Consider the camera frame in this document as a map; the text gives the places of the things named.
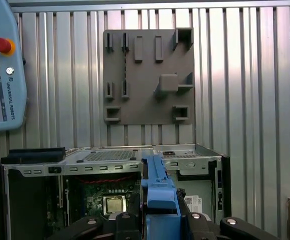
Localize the green motherboard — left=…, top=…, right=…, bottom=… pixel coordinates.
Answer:
left=64, top=174, right=143, bottom=221

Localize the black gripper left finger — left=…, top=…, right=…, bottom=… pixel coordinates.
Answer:
left=46, top=193, right=143, bottom=240

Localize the red twisted wire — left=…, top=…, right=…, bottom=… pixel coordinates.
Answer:
left=74, top=174, right=140, bottom=185

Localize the silver CPU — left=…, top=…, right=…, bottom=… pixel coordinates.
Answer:
left=103, top=196, right=130, bottom=215

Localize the black PC case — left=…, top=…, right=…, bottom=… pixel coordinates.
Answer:
left=0, top=143, right=232, bottom=240

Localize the grey power supply unit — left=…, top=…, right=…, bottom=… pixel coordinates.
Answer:
left=176, top=180, right=217, bottom=216

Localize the hard disk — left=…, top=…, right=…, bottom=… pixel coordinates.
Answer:
left=140, top=154, right=185, bottom=240

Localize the pale blue teach pendant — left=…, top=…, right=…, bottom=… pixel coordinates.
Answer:
left=0, top=0, right=29, bottom=135

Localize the grey parts rack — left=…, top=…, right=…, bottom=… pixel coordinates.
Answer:
left=102, top=26, right=195, bottom=126

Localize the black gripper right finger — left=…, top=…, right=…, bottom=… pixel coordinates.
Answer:
left=176, top=188, right=281, bottom=240

